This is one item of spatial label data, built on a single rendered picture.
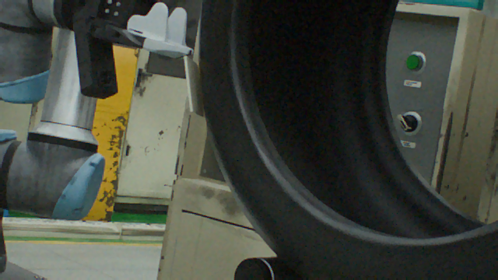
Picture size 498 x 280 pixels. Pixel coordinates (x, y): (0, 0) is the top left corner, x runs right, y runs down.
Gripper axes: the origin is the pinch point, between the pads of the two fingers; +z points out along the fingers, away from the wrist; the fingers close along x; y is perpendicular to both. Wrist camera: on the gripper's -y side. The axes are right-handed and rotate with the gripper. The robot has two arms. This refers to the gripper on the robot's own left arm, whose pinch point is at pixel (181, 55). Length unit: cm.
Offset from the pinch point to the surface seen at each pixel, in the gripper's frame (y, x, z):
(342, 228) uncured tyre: -9.4, -12.4, 35.5
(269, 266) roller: -16.5, -9.1, 26.6
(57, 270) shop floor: -148, 280, -292
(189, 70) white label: -0.2, -11.4, 11.7
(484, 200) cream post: -7.5, 26.8, 30.5
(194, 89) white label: -2.1, -10.4, 12.3
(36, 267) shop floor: -149, 273, -300
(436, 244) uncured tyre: -7.5, -12.3, 44.9
